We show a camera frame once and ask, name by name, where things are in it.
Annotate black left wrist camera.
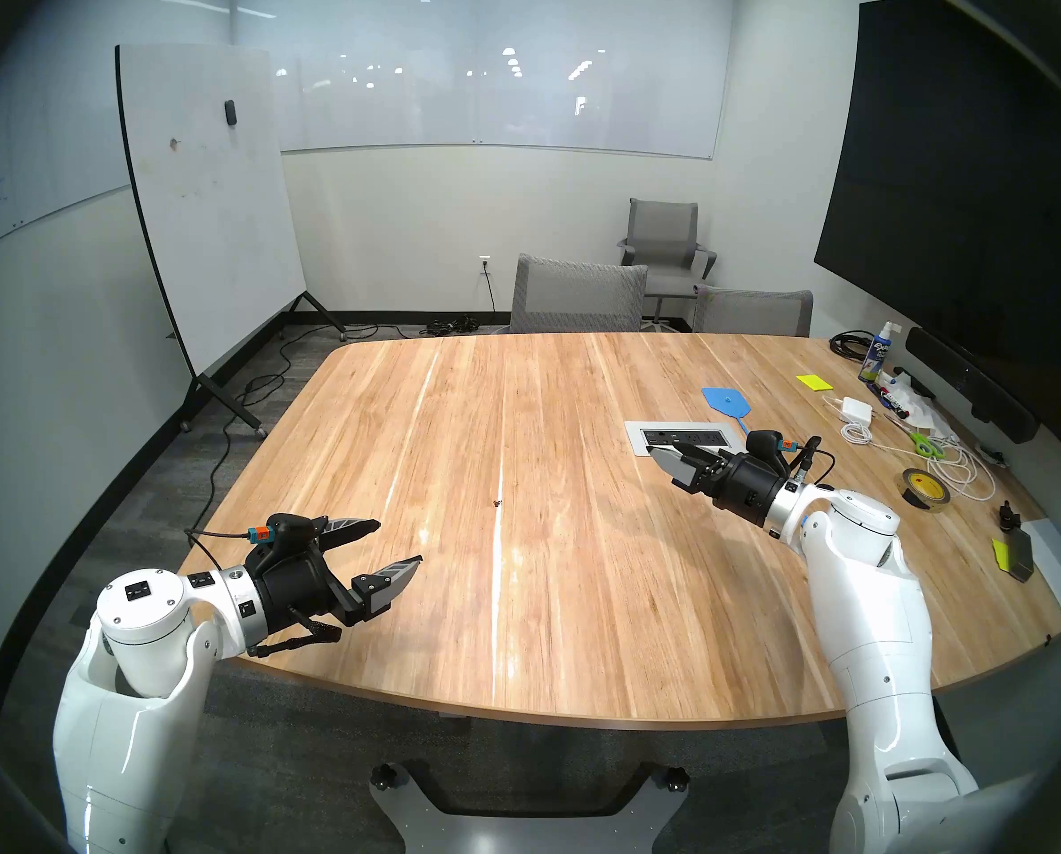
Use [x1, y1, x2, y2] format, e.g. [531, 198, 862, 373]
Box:
[246, 512, 322, 551]

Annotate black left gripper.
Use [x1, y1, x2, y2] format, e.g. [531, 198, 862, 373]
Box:
[246, 516, 425, 659]

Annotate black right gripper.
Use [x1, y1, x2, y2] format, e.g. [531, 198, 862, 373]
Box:
[646, 442, 793, 530]

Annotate black yellow tape roll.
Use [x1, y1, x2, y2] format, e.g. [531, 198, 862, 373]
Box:
[897, 468, 951, 512]

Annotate glass wall board with writing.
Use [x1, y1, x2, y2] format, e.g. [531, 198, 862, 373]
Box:
[0, 7, 131, 266]

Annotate white power adapter with cable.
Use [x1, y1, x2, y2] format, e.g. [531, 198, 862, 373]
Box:
[819, 394, 998, 504]

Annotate rolling whiteboard on black stand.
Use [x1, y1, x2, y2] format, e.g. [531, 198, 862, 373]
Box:
[114, 43, 349, 439]

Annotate black left camera cable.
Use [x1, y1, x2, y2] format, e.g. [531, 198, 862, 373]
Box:
[183, 528, 255, 577]

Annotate crumpled white cloth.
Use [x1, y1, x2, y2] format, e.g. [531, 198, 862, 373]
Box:
[886, 376, 951, 435]

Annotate whiteboard cleaner spray bottle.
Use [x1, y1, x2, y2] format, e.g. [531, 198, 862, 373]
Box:
[858, 320, 901, 384]

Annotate large glass wall board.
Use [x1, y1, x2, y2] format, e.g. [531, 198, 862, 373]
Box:
[228, 0, 736, 161]

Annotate grey office armchair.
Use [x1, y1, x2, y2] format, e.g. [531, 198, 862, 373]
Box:
[617, 197, 718, 328]

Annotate black camera cable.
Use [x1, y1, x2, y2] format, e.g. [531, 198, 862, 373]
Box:
[793, 434, 838, 493]
[183, 528, 255, 577]

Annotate large black wall screen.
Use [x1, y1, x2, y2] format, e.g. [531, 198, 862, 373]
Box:
[813, 0, 1061, 471]

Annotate green handled scissors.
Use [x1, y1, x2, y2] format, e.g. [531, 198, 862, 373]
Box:
[886, 414, 948, 460]

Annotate blue plastic fly swatter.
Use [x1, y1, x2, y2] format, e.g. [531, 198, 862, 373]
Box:
[701, 385, 755, 437]

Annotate black right camera cable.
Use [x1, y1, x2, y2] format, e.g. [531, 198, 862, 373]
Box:
[793, 434, 838, 493]

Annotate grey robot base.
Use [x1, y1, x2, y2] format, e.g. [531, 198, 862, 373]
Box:
[368, 759, 691, 854]

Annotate long black floor cable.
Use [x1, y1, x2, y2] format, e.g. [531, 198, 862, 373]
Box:
[194, 323, 380, 528]

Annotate black video sound bar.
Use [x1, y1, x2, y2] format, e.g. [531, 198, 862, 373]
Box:
[904, 326, 1040, 444]

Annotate silver table outlet box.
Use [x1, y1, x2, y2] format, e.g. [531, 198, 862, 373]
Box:
[624, 420, 738, 458]

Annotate narrow grey mesh chair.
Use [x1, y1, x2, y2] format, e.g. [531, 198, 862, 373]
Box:
[690, 283, 814, 339]

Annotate wide grey mesh chair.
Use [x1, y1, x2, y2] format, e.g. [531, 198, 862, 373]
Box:
[508, 254, 650, 335]

